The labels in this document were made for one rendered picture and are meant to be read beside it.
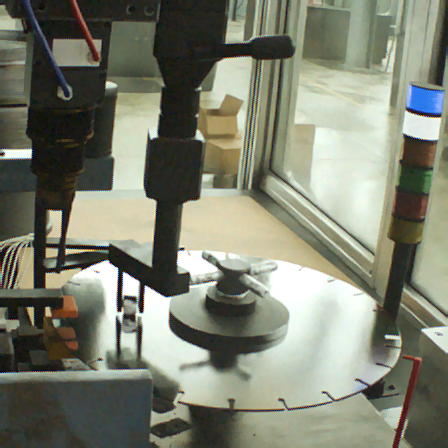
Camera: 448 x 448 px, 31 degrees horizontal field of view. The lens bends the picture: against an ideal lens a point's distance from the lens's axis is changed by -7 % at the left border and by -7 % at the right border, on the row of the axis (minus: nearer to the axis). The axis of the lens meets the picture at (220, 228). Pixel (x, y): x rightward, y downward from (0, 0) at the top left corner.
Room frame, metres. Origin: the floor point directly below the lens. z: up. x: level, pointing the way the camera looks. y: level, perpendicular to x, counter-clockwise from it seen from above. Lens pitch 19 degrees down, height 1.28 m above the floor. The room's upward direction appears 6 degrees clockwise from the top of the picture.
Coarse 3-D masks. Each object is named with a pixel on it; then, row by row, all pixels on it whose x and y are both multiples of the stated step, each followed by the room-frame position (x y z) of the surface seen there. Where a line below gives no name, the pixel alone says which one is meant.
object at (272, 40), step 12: (264, 36) 0.62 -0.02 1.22; (276, 36) 0.62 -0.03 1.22; (288, 36) 0.62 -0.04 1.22; (192, 48) 0.61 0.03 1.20; (204, 48) 0.61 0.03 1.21; (216, 48) 0.61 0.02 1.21; (228, 48) 0.61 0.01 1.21; (240, 48) 0.62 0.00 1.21; (252, 48) 0.62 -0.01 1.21; (264, 48) 0.61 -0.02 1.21; (276, 48) 0.62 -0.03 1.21; (288, 48) 0.62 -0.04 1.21; (192, 60) 0.61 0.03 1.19; (264, 60) 0.62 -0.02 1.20
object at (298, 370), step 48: (96, 288) 0.73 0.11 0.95; (288, 288) 0.78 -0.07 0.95; (336, 288) 0.80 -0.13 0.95; (96, 336) 0.63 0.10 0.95; (144, 336) 0.64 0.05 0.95; (288, 336) 0.67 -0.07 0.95; (336, 336) 0.68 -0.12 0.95; (384, 336) 0.69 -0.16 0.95; (192, 384) 0.57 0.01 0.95; (240, 384) 0.58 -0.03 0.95; (288, 384) 0.58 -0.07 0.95; (336, 384) 0.59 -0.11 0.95
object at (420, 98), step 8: (408, 88) 0.92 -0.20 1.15; (416, 88) 0.91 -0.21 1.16; (424, 88) 0.90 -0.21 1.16; (432, 88) 0.91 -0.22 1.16; (440, 88) 0.92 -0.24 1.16; (408, 96) 0.92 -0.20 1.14; (416, 96) 0.91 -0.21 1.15; (424, 96) 0.90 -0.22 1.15; (432, 96) 0.90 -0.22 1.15; (440, 96) 0.91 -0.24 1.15; (408, 104) 0.92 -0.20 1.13; (416, 104) 0.91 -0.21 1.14; (424, 104) 0.90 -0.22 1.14; (432, 104) 0.90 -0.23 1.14; (440, 104) 0.91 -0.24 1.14; (424, 112) 0.90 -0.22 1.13; (432, 112) 0.90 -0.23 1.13; (440, 112) 0.91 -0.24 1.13
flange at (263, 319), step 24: (192, 288) 0.74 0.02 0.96; (168, 312) 0.69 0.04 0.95; (192, 312) 0.68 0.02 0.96; (216, 312) 0.68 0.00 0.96; (240, 312) 0.68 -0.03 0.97; (264, 312) 0.70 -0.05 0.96; (288, 312) 0.71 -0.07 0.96; (192, 336) 0.65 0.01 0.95; (216, 336) 0.65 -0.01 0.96; (240, 336) 0.65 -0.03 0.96; (264, 336) 0.65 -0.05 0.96
